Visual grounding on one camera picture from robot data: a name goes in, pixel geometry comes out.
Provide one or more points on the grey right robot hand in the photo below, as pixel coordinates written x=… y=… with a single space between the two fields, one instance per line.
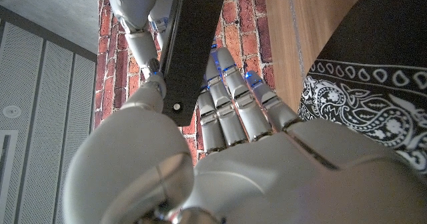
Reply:
x=133 y=4

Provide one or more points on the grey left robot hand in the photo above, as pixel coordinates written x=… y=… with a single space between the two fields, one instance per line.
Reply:
x=267 y=184

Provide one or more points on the black stapler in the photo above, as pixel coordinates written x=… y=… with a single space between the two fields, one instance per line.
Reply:
x=193 y=34

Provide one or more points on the black paisley bandana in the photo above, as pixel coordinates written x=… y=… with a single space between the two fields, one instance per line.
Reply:
x=373 y=67

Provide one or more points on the red brick printed backdrop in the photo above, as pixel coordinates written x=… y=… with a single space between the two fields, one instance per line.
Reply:
x=247 y=34

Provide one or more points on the round white ceiling fixture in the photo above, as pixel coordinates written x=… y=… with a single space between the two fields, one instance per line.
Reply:
x=11 y=111

